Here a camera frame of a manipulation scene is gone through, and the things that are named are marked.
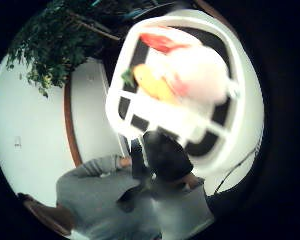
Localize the white plush toy with carrot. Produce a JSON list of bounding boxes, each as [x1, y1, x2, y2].
[[121, 32, 240, 107]]

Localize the white slotted plastic basket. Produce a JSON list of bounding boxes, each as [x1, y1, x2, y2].
[[105, 9, 265, 174]]

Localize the the person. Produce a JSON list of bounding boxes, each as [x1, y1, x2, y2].
[[55, 130, 216, 240]]

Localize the green leafy plant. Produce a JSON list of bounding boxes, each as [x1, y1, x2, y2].
[[5, 0, 124, 98]]

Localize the brown wooden furniture edge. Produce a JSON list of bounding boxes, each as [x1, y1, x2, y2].
[[17, 192, 74, 237]]

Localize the brown wooden door frame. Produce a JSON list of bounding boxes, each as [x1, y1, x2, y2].
[[63, 78, 83, 167]]

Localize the thin black cable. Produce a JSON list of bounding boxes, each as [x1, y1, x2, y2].
[[213, 146, 260, 195]]

